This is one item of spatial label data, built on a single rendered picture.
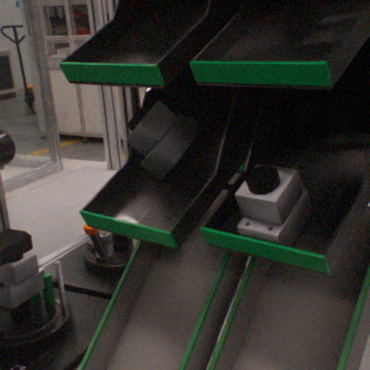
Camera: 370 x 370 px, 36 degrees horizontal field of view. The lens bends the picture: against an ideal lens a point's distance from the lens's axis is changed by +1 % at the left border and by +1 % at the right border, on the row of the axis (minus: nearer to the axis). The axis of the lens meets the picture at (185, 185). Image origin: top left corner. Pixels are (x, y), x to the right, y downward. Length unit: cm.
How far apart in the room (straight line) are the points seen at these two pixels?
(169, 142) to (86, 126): 582
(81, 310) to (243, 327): 35
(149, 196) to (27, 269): 28
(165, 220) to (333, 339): 21
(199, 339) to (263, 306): 9
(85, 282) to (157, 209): 42
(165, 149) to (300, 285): 21
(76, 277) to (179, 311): 38
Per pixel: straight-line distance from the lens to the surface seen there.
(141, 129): 63
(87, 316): 92
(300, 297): 66
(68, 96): 654
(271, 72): 48
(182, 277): 71
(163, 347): 69
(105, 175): 203
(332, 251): 51
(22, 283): 86
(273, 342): 65
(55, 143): 214
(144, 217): 62
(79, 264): 109
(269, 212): 51
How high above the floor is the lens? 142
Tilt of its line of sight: 18 degrees down
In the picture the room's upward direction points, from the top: 4 degrees counter-clockwise
